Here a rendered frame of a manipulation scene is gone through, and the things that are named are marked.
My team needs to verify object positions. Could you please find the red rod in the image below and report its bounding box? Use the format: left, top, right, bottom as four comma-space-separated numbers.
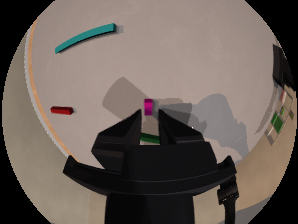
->
50, 106, 73, 115

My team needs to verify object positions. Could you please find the magenta rod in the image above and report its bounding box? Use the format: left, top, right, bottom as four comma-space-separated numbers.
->
144, 99, 152, 116

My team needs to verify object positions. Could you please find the turquoise rod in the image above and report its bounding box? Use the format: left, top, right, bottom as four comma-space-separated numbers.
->
55, 23, 116, 53

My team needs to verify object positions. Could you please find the green rod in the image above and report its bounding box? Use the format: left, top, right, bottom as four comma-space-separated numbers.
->
140, 133, 160, 144

